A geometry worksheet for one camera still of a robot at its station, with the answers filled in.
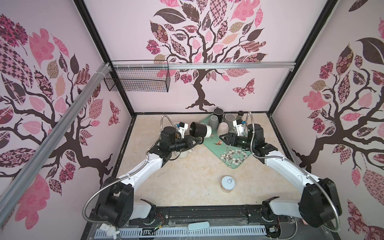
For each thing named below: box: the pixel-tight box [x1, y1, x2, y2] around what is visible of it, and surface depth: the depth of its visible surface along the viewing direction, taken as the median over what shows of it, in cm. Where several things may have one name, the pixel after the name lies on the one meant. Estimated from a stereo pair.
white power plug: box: [99, 223, 121, 240], surface depth 69 cm
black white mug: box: [189, 122, 213, 143], surface depth 80 cm
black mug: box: [213, 107, 225, 123], surface depth 112 cm
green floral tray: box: [199, 114, 252, 169], surface depth 97 cm
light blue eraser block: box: [187, 221, 210, 231], surface depth 70 cm
